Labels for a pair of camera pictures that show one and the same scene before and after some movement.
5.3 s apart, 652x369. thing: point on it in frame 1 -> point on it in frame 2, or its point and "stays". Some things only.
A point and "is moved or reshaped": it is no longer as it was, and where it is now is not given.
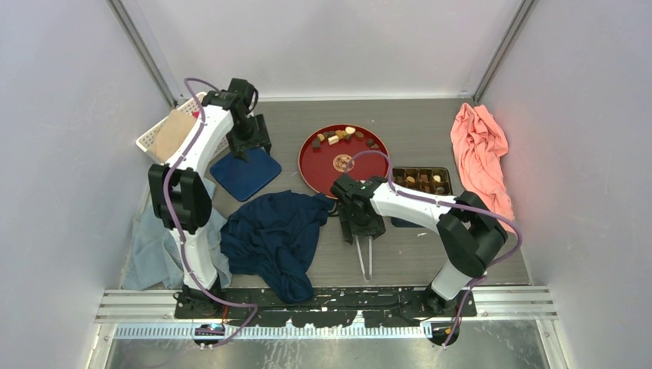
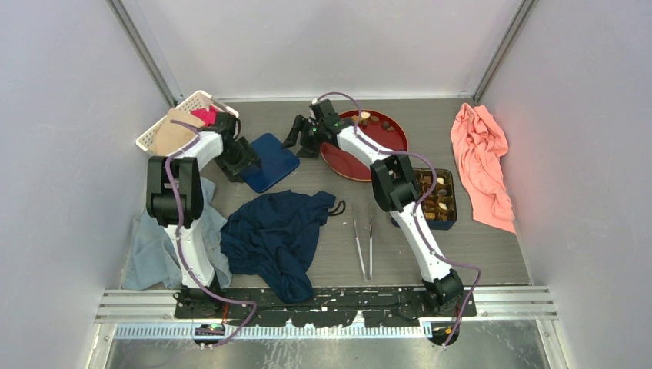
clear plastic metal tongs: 361,260 stays
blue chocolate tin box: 433,180 stays
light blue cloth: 153,262 stays
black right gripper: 350,228 -> 307,151
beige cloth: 171,131 stays
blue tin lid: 244,178 is moved or reshaped
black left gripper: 259,139 -> 249,158
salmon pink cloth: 480,142 stays
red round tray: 325,155 is moved or reshaped
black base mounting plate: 325,308 stays
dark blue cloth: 271,235 stays
